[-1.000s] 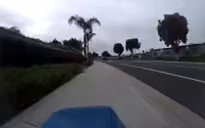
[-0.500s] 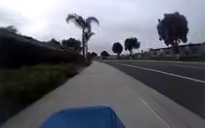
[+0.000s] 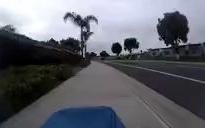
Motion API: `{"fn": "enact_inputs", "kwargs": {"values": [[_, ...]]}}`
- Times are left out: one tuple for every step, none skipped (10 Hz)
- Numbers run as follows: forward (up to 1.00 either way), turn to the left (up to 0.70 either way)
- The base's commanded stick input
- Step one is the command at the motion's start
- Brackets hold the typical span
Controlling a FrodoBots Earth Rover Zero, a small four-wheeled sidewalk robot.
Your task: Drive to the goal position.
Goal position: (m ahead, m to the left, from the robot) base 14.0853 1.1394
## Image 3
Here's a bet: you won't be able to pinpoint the round dark tree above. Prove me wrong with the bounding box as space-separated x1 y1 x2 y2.
123 37 141 56
110 41 124 57

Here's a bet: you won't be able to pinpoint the low long building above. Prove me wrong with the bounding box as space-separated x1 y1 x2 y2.
145 40 205 63

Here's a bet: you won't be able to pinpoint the robot's own part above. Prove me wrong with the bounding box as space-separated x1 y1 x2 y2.
39 106 127 128

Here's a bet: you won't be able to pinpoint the dark wall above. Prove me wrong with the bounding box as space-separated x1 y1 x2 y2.
0 29 88 71

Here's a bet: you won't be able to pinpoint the grey concrete sidewalk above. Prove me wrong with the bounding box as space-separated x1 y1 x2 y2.
0 60 178 128

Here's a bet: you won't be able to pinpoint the large dark tree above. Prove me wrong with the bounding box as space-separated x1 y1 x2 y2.
156 10 190 61

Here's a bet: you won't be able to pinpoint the green ground cover strip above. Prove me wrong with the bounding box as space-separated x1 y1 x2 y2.
0 62 92 123

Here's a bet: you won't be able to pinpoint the grey asphalt road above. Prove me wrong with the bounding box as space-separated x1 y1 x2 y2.
103 59 205 126

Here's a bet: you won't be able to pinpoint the short palm tree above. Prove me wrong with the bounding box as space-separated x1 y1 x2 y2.
82 29 95 58

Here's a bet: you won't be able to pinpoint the grey concrete kerb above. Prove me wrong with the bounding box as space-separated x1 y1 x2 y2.
102 61 205 128

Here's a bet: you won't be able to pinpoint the bushes above wall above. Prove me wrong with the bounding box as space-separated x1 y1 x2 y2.
45 36 82 55

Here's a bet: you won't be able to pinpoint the tall palm tree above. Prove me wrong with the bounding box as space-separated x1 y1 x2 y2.
63 11 99 60

